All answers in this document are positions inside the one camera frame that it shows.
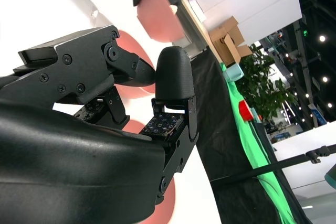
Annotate green cloth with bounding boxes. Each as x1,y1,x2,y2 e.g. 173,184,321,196
219,62,293,224

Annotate green leafy plant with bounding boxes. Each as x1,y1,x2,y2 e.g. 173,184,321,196
236,44,301,133

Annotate black tripod pole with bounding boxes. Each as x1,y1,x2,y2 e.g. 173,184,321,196
209,145,336,183

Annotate black backdrop cloth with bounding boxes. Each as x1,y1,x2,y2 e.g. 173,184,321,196
190,47,313,224

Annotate light teal box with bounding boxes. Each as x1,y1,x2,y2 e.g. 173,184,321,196
222,63,244,82

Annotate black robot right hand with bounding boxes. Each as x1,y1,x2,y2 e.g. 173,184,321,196
0,25,200,224

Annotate red tape roll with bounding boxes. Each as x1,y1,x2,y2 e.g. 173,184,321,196
238,100,254,123

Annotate brown cardboard box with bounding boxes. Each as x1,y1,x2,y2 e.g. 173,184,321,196
208,16,254,68

